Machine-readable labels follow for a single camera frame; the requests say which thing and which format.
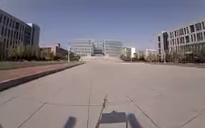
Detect low brown building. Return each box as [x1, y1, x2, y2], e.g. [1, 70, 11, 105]
[39, 43, 70, 61]

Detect grass strip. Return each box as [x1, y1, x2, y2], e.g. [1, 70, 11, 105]
[0, 60, 71, 72]

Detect robot's own part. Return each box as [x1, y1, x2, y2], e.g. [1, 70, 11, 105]
[127, 113, 143, 128]
[63, 116, 78, 128]

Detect pale multi-storey building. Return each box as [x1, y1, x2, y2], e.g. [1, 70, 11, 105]
[157, 17, 205, 64]

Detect grey stone kerb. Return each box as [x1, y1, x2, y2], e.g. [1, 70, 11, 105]
[0, 61, 86, 96]

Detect grey concrete slab pavement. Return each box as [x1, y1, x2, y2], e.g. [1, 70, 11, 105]
[0, 59, 205, 128]

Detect small white building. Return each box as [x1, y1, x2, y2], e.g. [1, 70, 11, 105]
[123, 46, 137, 60]

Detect wide glass-fronted building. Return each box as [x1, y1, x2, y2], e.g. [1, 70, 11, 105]
[70, 39, 124, 58]

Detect pale pole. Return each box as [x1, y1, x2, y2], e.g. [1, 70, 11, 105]
[67, 43, 71, 64]

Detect red brick strip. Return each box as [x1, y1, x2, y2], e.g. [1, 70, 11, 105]
[0, 62, 82, 85]

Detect large grey office building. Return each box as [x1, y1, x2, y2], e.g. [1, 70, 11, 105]
[0, 3, 41, 62]

